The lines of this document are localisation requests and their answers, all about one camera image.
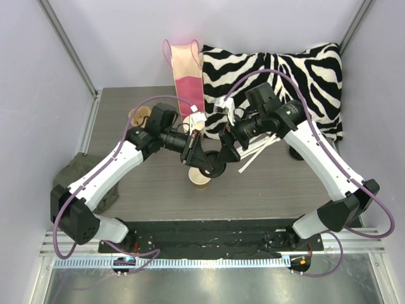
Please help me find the black plastic cup lid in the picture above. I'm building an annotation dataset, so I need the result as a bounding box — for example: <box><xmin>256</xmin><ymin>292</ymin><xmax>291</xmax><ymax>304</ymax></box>
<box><xmin>199</xmin><ymin>150</ymin><xmax>227</xmax><ymax>178</ymax></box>

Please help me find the single brown paper cup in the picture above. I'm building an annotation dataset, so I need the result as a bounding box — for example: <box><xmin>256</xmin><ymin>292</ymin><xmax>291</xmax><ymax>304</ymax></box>
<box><xmin>188</xmin><ymin>167</ymin><xmax>211</xmax><ymax>189</ymax></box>

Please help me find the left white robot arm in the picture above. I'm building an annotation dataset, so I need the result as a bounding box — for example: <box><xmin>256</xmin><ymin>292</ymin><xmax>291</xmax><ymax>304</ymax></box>
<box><xmin>50</xmin><ymin>103</ymin><xmax>213</xmax><ymax>253</ymax></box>

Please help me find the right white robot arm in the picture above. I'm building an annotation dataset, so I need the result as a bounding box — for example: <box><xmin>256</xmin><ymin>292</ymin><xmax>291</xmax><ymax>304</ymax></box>
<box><xmin>213</xmin><ymin>83</ymin><xmax>380</xmax><ymax>250</ymax></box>

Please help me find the stack of paper cups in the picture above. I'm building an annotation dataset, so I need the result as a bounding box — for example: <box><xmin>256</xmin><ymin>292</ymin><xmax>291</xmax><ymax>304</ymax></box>
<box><xmin>182</xmin><ymin>115</ymin><xmax>194</xmax><ymax>133</ymax></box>

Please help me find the white wrapped straw long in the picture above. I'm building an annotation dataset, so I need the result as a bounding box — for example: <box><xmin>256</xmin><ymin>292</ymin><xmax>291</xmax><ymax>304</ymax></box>
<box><xmin>239</xmin><ymin>135</ymin><xmax>280</xmax><ymax>174</ymax></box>

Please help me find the stack of black lids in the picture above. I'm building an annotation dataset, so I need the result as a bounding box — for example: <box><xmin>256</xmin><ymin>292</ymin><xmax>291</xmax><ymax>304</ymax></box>
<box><xmin>289</xmin><ymin>147</ymin><xmax>304</xmax><ymax>161</ymax></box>

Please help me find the brown pulp cup carrier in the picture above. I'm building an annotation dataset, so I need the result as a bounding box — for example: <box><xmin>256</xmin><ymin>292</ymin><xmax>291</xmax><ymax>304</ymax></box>
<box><xmin>128</xmin><ymin>106</ymin><xmax>151</xmax><ymax>128</ymax></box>

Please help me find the pink paper gift bag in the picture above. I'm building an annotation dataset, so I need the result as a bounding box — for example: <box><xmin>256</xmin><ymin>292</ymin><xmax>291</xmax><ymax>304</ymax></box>
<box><xmin>162</xmin><ymin>39</ymin><xmax>205</xmax><ymax>112</ymax></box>

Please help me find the zebra print pillow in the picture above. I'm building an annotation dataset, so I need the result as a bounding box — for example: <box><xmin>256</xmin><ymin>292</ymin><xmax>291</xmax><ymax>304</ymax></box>
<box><xmin>201</xmin><ymin>42</ymin><xmax>344</xmax><ymax>142</ymax></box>

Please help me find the olive green cloth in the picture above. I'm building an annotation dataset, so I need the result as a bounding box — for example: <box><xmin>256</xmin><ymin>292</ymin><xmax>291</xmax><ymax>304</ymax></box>
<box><xmin>53</xmin><ymin>153</ymin><xmax>120</xmax><ymax>215</ymax></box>

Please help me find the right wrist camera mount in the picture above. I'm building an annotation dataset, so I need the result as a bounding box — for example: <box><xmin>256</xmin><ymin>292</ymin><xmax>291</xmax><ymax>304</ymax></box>
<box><xmin>213</xmin><ymin>96</ymin><xmax>235</xmax><ymax>126</ymax></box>

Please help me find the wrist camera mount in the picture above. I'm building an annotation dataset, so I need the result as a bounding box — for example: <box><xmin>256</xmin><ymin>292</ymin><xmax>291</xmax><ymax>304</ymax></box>
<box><xmin>213</xmin><ymin>96</ymin><xmax>235</xmax><ymax>126</ymax></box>
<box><xmin>189</xmin><ymin>105</ymin><xmax>207</xmax><ymax>134</ymax></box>

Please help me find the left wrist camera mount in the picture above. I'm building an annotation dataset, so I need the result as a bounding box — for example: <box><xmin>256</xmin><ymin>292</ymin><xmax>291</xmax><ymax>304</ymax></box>
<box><xmin>189</xmin><ymin>105</ymin><xmax>207</xmax><ymax>134</ymax></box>

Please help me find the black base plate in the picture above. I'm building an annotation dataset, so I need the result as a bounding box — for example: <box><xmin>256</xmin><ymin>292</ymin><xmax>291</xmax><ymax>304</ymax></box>
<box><xmin>97</xmin><ymin>218</ymin><xmax>323</xmax><ymax>257</ymax></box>

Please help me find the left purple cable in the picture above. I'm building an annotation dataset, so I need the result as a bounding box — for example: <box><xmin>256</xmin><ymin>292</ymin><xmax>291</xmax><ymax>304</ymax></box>
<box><xmin>53</xmin><ymin>94</ymin><xmax>199</xmax><ymax>275</ymax></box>

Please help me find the purple cable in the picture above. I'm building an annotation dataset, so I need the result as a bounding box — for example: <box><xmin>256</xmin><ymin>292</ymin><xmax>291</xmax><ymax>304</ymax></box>
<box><xmin>53</xmin><ymin>94</ymin><xmax>199</xmax><ymax>275</ymax></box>
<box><xmin>223</xmin><ymin>69</ymin><xmax>396</xmax><ymax>279</ymax></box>

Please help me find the white slotted cable duct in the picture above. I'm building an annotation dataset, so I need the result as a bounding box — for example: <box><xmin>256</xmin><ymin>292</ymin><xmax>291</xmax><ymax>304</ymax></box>
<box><xmin>54</xmin><ymin>255</ymin><xmax>290</xmax><ymax>269</ymax></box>

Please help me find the aluminium rail frame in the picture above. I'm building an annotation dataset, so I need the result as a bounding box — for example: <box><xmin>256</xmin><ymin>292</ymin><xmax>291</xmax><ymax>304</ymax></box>
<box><xmin>319</xmin><ymin>227</ymin><xmax>387</xmax><ymax>254</ymax></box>

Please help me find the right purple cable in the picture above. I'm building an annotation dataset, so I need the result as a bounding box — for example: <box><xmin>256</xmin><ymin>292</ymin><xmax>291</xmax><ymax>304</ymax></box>
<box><xmin>223</xmin><ymin>69</ymin><xmax>396</xmax><ymax>279</ymax></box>

